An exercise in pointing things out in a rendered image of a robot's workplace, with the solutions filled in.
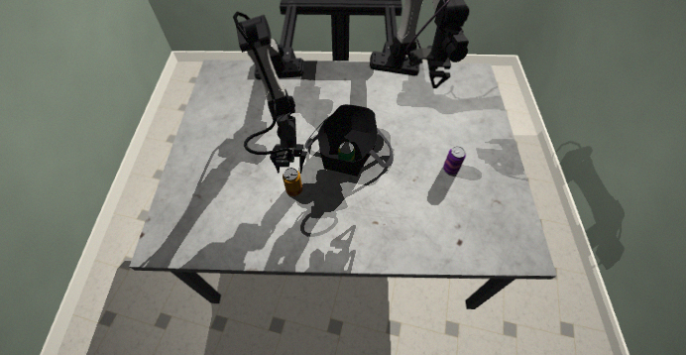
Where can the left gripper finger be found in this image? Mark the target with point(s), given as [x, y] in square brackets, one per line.
[444, 78]

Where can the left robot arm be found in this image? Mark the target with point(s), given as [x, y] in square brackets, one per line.
[448, 23]

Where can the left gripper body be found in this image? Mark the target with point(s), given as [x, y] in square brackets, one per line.
[437, 58]

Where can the orange drink can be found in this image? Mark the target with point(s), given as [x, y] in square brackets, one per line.
[292, 182]

